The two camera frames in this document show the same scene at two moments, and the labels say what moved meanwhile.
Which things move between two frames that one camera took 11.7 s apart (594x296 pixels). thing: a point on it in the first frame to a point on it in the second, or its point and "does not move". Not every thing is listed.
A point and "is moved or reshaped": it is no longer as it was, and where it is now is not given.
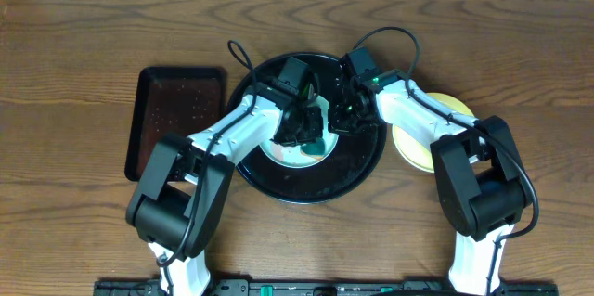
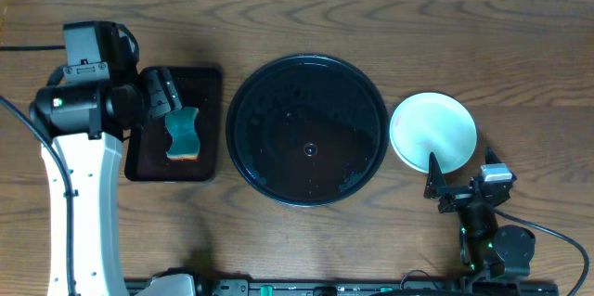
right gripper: x=336 y=107 to x=451 y=194
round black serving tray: x=355 y=160 does not move
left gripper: x=303 y=126 to x=158 y=94
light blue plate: x=292 y=156 is moved or reshaped
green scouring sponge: x=316 y=148 to x=186 y=143
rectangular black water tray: x=178 y=99 does not move
